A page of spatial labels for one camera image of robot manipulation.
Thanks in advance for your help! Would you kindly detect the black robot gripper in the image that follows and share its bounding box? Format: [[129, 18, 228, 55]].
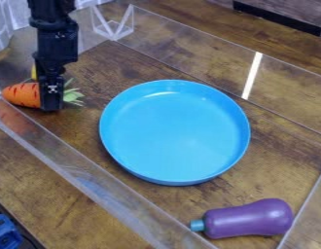
[[27, 0, 79, 112]]

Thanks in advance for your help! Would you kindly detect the orange toy carrot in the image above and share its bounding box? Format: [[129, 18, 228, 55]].
[[2, 82, 85, 109]]

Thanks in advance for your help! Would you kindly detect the blue round tray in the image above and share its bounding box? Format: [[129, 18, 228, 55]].
[[99, 80, 252, 186]]

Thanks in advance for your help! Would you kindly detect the yellow toy lemon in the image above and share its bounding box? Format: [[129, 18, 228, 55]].
[[31, 64, 38, 82]]

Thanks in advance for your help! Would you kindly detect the white mesh curtain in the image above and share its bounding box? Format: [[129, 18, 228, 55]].
[[0, 0, 114, 53]]

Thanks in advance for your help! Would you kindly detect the blue object at corner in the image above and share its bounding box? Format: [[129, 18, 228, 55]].
[[0, 214, 23, 249]]

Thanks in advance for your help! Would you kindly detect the purple toy eggplant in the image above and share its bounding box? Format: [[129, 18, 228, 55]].
[[190, 198, 294, 239]]

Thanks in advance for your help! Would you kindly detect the clear acrylic barrier frame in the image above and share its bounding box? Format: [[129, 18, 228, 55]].
[[0, 0, 321, 249]]

